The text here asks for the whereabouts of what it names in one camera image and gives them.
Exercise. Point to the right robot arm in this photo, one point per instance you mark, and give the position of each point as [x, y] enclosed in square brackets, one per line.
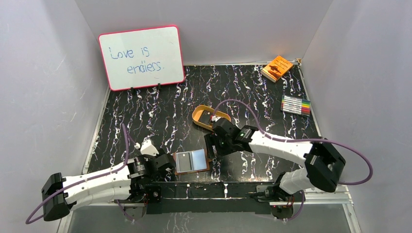
[321, 164]

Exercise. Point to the black credit card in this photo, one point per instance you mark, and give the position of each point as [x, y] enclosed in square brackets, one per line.
[205, 117]
[183, 162]

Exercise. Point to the coloured marker pen set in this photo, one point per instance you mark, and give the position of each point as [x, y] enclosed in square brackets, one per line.
[295, 105]

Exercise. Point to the brown leather card holder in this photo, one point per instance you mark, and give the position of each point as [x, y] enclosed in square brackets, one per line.
[199, 161]

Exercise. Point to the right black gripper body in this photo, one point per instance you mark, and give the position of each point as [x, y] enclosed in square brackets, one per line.
[223, 146]

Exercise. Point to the orange book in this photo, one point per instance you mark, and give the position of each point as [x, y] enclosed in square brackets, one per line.
[276, 68]

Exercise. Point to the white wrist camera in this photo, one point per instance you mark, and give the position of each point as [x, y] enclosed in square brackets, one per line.
[147, 147]
[214, 119]

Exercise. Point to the pink framed whiteboard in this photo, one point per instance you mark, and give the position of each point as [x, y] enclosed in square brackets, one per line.
[142, 58]

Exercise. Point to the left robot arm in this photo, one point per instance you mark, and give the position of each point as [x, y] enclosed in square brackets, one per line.
[125, 181]

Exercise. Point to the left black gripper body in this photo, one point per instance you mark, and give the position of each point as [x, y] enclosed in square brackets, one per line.
[169, 161]

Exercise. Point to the orange oval tray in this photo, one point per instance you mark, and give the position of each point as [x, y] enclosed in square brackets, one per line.
[197, 112]

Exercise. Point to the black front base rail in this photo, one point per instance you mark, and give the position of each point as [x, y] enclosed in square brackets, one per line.
[218, 197]

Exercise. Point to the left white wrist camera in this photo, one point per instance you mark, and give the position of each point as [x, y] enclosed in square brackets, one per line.
[147, 147]

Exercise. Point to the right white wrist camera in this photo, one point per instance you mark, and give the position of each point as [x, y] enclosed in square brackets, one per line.
[214, 119]

